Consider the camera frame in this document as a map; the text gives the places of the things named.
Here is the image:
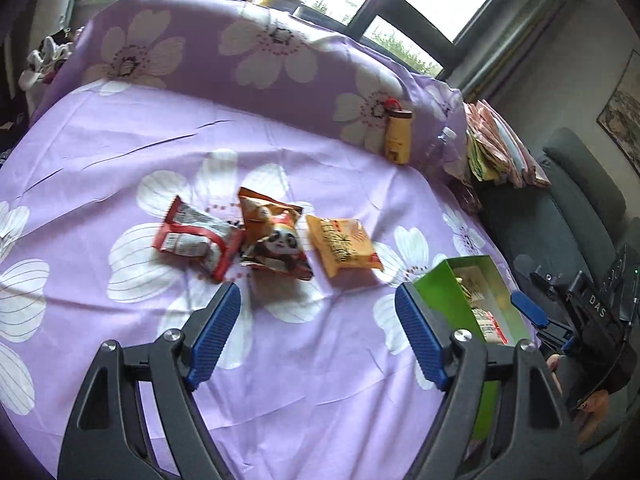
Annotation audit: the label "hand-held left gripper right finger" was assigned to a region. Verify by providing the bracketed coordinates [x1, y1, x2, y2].
[395, 282, 586, 480]

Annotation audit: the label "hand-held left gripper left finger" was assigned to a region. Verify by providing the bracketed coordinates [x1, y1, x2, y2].
[57, 281, 242, 480]

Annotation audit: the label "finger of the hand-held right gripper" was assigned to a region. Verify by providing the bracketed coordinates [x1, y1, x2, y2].
[511, 290, 576, 356]
[529, 269, 576, 306]

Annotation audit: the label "green cardboard box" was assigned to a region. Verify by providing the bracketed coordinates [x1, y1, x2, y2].
[412, 255, 538, 443]

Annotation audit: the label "white snack packet red ends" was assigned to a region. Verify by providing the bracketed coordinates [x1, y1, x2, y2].
[470, 307, 511, 345]

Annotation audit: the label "pale yellow snack packet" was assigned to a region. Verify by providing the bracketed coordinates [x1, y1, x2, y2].
[452, 266, 493, 306]

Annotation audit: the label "person's right hand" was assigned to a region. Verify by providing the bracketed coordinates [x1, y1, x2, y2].
[546, 354, 612, 443]

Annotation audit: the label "grey sofa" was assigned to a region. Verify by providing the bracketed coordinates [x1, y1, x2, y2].
[475, 127, 636, 311]

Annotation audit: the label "red and silver snack packet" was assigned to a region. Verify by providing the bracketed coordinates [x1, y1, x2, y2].
[151, 196, 246, 283]

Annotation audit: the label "panda print snack packet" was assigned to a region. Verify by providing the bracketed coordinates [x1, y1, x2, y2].
[236, 186, 315, 281]

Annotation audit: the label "purple floral bed sheet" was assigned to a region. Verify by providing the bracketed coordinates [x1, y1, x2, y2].
[0, 85, 541, 480]

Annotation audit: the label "orange snack packet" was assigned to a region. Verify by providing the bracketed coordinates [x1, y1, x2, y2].
[305, 214, 385, 278]

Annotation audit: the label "stack of folded cloths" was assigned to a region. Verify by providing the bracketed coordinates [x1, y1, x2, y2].
[462, 100, 551, 190]

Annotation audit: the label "clear water bottle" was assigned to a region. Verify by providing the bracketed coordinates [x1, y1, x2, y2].
[425, 127, 458, 173]

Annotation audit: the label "yellow bottle with red cap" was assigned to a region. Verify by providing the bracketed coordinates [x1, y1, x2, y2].
[382, 97, 415, 165]

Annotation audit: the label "purple floral pillow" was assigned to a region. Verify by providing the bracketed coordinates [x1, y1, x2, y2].
[30, 0, 468, 181]

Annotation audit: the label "black and white cloth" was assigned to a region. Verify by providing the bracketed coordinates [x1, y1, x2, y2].
[20, 27, 81, 86]

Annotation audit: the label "black planter tray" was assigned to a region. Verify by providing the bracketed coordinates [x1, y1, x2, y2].
[294, 3, 332, 22]

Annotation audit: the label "framed wall picture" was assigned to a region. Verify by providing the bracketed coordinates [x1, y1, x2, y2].
[596, 49, 640, 181]

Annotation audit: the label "black window frame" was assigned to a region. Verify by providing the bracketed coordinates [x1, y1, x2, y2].
[115, 0, 571, 83]

